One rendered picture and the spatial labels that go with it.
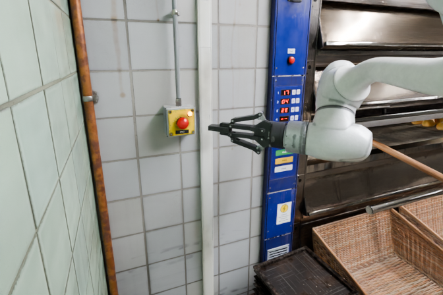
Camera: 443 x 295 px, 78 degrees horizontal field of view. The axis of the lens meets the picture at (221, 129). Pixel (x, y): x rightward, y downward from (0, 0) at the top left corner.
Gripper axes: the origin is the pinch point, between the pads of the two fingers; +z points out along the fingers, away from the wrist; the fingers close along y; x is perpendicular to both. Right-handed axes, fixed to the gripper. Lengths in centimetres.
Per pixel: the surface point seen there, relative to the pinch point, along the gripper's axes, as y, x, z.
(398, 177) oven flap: 45, 95, -68
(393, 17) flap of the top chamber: -39, 82, -52
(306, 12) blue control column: -38, 41, -18
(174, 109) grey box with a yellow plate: -4.5, 0.4, 16.8
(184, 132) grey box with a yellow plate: 3.7, 2.3, 14.4
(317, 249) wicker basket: 70, 47, -31
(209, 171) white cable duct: 22.3, 14.0, 10.6
